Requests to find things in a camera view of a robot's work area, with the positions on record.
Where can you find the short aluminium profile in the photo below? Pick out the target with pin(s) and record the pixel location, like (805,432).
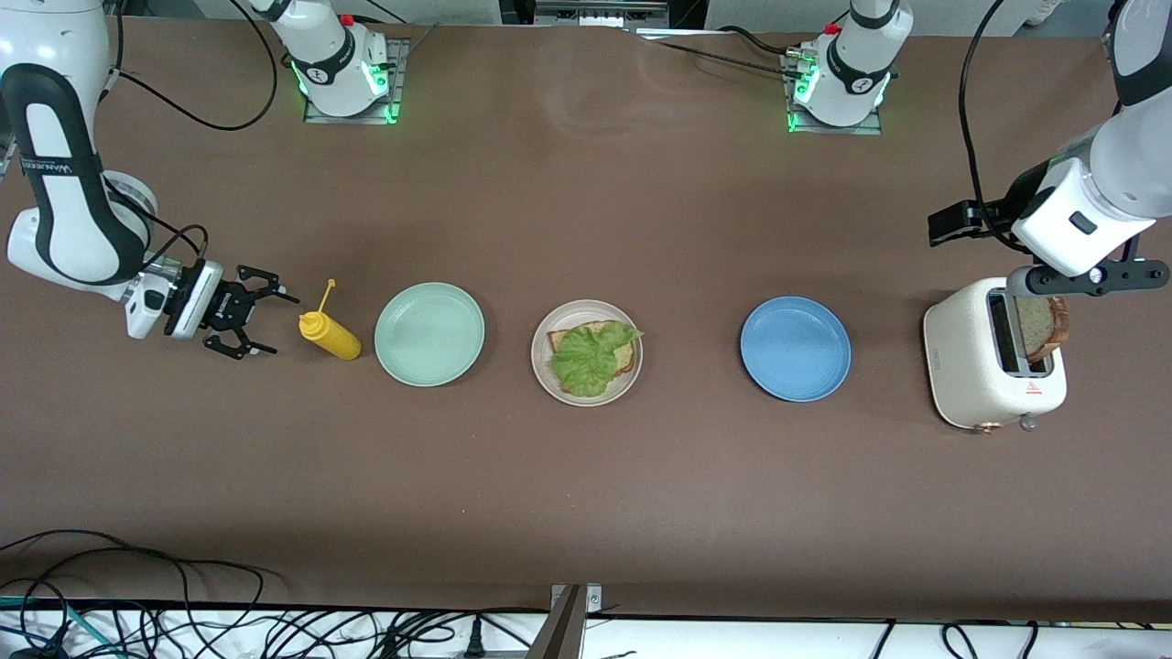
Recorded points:
(1131,37)

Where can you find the black power plug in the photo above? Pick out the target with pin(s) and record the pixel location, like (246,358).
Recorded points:
(474,641)

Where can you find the yellow mustard squeeze bottle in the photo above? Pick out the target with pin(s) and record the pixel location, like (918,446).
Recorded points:
(334,340)

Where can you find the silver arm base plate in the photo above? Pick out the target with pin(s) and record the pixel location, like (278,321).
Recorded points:
(348,119)
(833,130)

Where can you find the blue plate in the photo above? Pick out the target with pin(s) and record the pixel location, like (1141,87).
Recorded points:
(795,348)

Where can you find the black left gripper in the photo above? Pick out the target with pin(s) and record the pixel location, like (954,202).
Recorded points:
(1018,199)

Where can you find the white two-slot toaster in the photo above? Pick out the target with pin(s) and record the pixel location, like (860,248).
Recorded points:
(961,366)

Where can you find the brown toasted bread slice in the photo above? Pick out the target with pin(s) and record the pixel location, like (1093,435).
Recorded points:
(563,334)
(1039,329)

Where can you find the small silver bracket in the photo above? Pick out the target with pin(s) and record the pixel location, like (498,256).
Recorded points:
(593,599)

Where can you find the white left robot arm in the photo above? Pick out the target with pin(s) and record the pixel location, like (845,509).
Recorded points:
(1117,165)

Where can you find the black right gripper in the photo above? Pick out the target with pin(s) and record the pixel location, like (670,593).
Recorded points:
(222,308)

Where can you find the mint green plate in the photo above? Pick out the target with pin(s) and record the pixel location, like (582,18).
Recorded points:
(428,334)

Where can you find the dark equipment rack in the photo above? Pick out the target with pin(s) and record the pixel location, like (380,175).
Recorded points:
(595,11)

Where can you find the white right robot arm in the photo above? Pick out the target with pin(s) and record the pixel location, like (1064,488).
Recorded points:
(55,183)

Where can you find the green lettuce leaf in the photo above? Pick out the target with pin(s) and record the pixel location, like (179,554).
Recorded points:
(591,361)

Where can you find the beige plate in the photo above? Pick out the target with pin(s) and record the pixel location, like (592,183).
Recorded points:
(538,361)

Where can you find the grey metal beam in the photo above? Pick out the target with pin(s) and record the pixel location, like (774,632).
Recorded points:
(558,636)

